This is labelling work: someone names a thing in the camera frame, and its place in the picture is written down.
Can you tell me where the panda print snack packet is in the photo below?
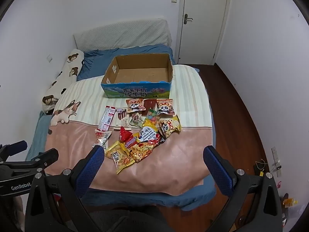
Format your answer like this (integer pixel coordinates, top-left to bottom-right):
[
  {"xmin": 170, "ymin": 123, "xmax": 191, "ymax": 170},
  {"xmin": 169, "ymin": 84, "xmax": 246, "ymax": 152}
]
[
  {"xmin": 156, "ymin": 99, "xmax": 175, "ymax": 116},
  {"xmin": 125, "ymin": 98, "xmax": 146, "ymax": 113},
  {"xmin": 158, "ymin": 116, "xmax": 181, "ymax": 138}
]

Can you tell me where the bear print bolster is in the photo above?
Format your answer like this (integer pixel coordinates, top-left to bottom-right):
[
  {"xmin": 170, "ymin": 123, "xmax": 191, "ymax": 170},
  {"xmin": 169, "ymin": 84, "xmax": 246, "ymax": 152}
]
[{"xmin": 42, "ymin": 49, "xmax": 85, "ymax": 115}]

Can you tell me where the blue pillow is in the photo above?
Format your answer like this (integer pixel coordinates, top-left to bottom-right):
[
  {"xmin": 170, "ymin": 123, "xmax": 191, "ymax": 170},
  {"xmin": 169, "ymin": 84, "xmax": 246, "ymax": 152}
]
[{"xmin": 77, "ymin": 44, "xmax": 173, "ymax": 81}]

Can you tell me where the colourful candy packet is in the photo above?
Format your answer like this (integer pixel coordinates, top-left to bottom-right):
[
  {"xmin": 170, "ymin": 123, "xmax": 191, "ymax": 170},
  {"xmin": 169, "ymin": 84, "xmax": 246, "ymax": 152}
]
[{"xmin": 144, "ymin": 109, "xmax": 161, "ymax": 124}]

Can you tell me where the small red snack packet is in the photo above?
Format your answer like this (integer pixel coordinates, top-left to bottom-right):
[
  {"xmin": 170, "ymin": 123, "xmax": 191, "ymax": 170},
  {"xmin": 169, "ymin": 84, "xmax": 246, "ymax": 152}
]
[{"xmin": 119, "ymin": 126, "xmax": 133, "ymax": 142}]

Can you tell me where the white chocolate biscuit packet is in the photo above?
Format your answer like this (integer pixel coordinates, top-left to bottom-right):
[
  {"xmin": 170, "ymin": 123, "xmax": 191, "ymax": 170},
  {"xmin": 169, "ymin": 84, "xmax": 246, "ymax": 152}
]
[{"xmin": 115, "ymin": 107, "xmax": 131, "ymax": 129}]

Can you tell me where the yellow biscuit packet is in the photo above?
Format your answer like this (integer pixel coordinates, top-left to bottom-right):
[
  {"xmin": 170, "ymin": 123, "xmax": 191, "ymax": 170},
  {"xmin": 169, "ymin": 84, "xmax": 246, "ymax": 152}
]
[{"xmin": 104, "ymin": 141, "xmax": 136, "ymax": 174}]

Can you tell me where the grey white pillow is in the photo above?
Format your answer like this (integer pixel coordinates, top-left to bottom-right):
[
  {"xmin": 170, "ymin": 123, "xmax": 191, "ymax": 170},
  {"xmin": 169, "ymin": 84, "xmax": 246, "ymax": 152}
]
[{"xmin": 73, "ymin": 18, "xmax": 172, "ymax": 51}]

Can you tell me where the yellow red noodle packet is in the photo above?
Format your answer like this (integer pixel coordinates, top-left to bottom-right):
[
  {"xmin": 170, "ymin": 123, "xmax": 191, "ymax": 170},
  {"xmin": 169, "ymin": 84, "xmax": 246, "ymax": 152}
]
[{"xmin": 124, "ymin": 120, "xmax": 167, "ymax": 163}]

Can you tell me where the red white strip packet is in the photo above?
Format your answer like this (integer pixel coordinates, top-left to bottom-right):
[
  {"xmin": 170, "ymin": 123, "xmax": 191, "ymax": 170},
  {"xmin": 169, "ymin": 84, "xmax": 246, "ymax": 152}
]
[{"xmin": 97, "ymin": 106, "xmax": 117, "ymax": 132}]

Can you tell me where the white power strip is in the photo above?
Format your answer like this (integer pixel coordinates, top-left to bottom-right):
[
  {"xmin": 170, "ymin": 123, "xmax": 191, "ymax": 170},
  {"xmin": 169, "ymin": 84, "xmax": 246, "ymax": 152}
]
[{"xmin": 272, "ymin": 147, "xmax": 282, "ymax": 177}]

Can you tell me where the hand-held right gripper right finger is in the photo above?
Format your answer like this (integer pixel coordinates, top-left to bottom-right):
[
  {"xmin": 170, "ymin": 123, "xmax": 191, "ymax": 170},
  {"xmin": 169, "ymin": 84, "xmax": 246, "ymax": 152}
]
[{"xmin": 203, "ymin": 145, "xmax": 283, "ymax": 232}]

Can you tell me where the white door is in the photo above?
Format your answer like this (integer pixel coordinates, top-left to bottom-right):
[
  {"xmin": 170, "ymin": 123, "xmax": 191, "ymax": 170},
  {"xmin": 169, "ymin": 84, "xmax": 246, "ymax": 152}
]
[{"xmin": 177, "ymin": 0, "xmax": 232, "ymax": 66}]

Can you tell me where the small beige snack packet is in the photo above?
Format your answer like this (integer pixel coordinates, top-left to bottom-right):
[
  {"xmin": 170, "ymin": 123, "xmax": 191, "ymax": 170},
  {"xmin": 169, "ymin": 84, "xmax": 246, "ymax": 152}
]
[{"xmin": 129, "ymin": 112, "xmax": 144, "ymax": 128}]

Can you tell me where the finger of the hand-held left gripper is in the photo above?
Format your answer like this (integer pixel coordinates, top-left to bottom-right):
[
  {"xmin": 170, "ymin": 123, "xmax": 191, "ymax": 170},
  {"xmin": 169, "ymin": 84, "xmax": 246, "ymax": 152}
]
[
  {"xmin": 0, "ymin": 141, "xmax": 28, "ymax": 161},
  {"xmin": 31, "ymin": 148, "xmax": 59, "ymax": 172}
]

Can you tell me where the cat print striped blanket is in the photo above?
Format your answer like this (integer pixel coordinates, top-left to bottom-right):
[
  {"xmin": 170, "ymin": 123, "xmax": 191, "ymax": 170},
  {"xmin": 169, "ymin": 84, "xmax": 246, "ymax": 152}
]
[{"xmin": 45, "ymin": 64, "xmax": 216, "ymax": 196}]

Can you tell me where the dark brown snack packet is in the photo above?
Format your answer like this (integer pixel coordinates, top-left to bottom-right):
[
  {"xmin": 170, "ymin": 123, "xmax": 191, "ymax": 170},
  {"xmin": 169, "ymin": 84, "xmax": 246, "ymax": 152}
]
[{"xmin": 144, "ymin": 99, "xmax": 157, "ymax": 113}]

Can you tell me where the cardboard box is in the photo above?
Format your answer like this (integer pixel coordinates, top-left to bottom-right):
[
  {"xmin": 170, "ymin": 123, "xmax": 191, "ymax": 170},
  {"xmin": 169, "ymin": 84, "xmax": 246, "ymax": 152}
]
[{"xmin": 101, "ymin": 53, "xmax": 174, "ymax": 99}]

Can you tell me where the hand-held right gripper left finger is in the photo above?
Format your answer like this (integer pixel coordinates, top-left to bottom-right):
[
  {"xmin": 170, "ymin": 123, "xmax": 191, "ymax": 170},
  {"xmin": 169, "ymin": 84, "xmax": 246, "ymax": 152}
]
[{"xmin": 25, "ymin": 145, "xmax": 105, "ymax": 232}]

